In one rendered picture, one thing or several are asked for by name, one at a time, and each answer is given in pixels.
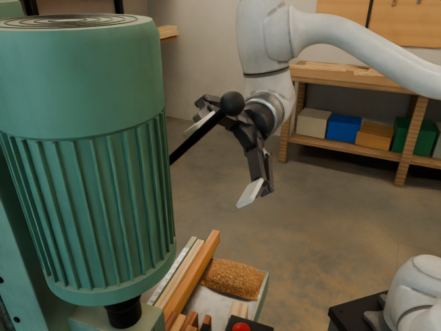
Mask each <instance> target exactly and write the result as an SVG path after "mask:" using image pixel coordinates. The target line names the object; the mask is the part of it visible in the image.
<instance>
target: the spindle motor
mask: <svg viewBox="0 0 441 331"><path fill-rule="evenodd" d="M0 143H1V146H2V149H3V152H4V155H5V158H6V161H7V164H8V167H9V170H10V174H11V176H12V180H13V182H14V185H15V188H16V191H17V194H18V197H19V200H20V203H21V206H22V209H23V212H24V215H25V218H26V221H27V224H28V227H29V230H30V233H31V237H32V239H33V243H34V245H35V249H36V251H37V254H38V257H39V260H40V263H41V267H42V270H43V273H44V275H45V279H46V281H47V284H48V286H49V288H50V289H51V291H52V292H53V293H54V294H55V295H56V296H58V297H59V298H60V299H63V300H64V301H67V302H69V303H73V304H76V305H83V306H95V307H96V306H105V305H112V304H116V303H120V302H123V301H127V300H129V299H132V298H135V297H137V296H139V295H141V294H143V293H144V292H146V291H148V290H149V289H150V288H152V287H153V286H155V285H156V284H157V283H158V282H159V281H160V280H161V279H162V278H163V277H164V276H165V275H166V274H167V273H168V272H169V270H170V268H171V267H172V265H173V263H174V260H175V257H176V253H177V244H176V235H175V222H174V213H173V197H172V189H171V172H170V164H169V148H168V139H167V123H166V114H165V95H164V86H163V70H162V61H161V45H160V36H159V30H158V28H157V26H156V25H155V23H154V21H153V20H152V18H150V17H147V16H139V15H130V14H52V15H39V16H20V17H12V18H0Z"/></svg>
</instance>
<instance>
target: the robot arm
mask: <svg viewBox="0 0 441 331"><path fill-rule="evenodd" d="M236 41H237V47H238V55H239V58H240V62H241V66H242V70H243V78H244V88H245V94H244V99H245V108H244V110H243V112H242V113H241V114H240V115H238V116H234V117H231V116H226V117H225V118H224V119H223V120H222V121H220V122H219V123H218V124H219V125H221V126H223V127H225V129H226V130H228V131H231V132H233V134H234V136H235V137H236V138H237V140H239V142H240V144H241V145H242V147H243V151H244V156H245V157H246V158H247V161H248V165H249V172H250V176H251V183H249V184H248V185H247V187H246V189H245V190H244V192H243V194H242V196H241V197H240V199H239V200H238V203H237V204H236V207H237V208H238V209H239V208H242V207H244V206H246V205H248V204H250V203H252V202H253V201H254V199H256V198H258V197H259V196H261V197H264V196H266V195H268V194H271V193H273V192H274V175H273V163H272V161H273V159H274V154H273V153H272V152H267V151H266V150H265V149H264V142H265V140H267V139H268V138H270V137H271V136H273V134H275V132H276V131H277V129H278V128H279V126H281V125H283V124H284V123H285V122H286V121H287V119H288V118H289V117H290V115H291V113H292V111H293V108H294V105H295V90H294V86H293V84H292V81H291V76H290V71H289V61H290V60H291V59H293V58H297V57H298V56H299V54H300V53H301V52H302V50H304V49H305V48H307V47H308V46H311V45H315V44H328V45H333V46H335V47H338V48H340V49H342V50H344V51H345V52H347V53H348V54H350V55H352V56H353V57H355V58H357V59H358V60H360V61H362V62H363V63H364V64H367V65H368V66H370V67H371V68H373V69H374V70H376V71H378V72H379V73H381V74H383V75H384V76H386V77H387V78H389V79H391V80H393V81H394V82H395V83H397V84H399V85H401V86H402V87H404V88H406V89H408V90H410V91H412V92H414V93H417V94H418V95H421V96H424V97H428V98H431V99H436V100H441V66H440V65H437V64H433V63H431V62H428V61H426V60H423V59H422V58H419V57H418V56H416V55H414V54H412V53H411V52H409V51H407V50H405V49H403V48H401V47H399V46H398V45H396V44H394V43H393V42H391V41H389V40H387V39H385V38H384V37H381V36H380V35H378V34H376V33H374V32H373V31H371V30H369V29H367V28H365V27H363V26H361V25H359V24H357V23H355V22H353V21H351V20H349V19H347V18H343V17H341V16H337V15H333V14H322V13H305V12H301V11H299V10H298V9H296V8H295V7H294V6H293V5H291V6H288V5H285V2H284V0H240V1H239V3H238V6H237V9H236ZM220 100H221V97H217V96H214V95H208V94H204V95H203V96H201V97H200V98H199V99H198V100H196V101H195V102H194V104H195V106H196V107H197V108H199V112H198V113H197V114H195V115H194V116H193V117H192V119H193V120H194V121H195V124H194V125H193V126H192V127H190V128H189V129H188V130H186V131H185V132H184V133H183V136H184V137H187V136H189V135H190V134H191V133H193V132H194V131H196V130H197V129H199V128H200V127H201V126H202V125H203V124H204V123H205V122H206V121H207V120H208V119H209V118H210V117H211V116H212V115H213V114H214V113H215V112H216V111H217V110H219V109H220ZM249 150H250V151H249ZM378 300H379V302H380V304H381V306H382V308H383V310H382V311H366V312H365V313H364V316H363V318H364V320H365V321H366V322H367V323H368V324H369V325H370V326H371V327H372V328H373V330H374V331H441V258H439V257H436V256H433V255H418V256H414V257H412V258H410V259H408V260H407V261H406V262H405V263H403V264H402V265H401V266H400V267H399V269H398V270H397V271H396V273H395V275H394V278H393V280H392V282H391V285H390V288H389V290H388V294H387V295H386V294H381V295H380V296H379V298H378Z"/></svg>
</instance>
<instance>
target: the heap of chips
mask: <svg viewBox="0 0 441 331"><path fill-rule="evenodd" d="M265 275H266V273H262V272H260V271H258V270H257V269H256V268H254V267H251V266H249V265H245V264H242V263H238V262H235V261H230V260H227V259H218V260H215V259H214V260H213V261H212V263H211V265H210V267H209V268H208V270H207V272H206V274H205V276H204V278H203V280H202V281H201V283H200V285H202V286H206V287H210V288H213V289H216V290H220V291H223V292H227V293H229V294H234V295H236V296H240V297H243V298H247V299H251V300H253V301H257V298H258V296H259V292H260V290H261V286H262V285H263V281H264V278H265Z"/></svg>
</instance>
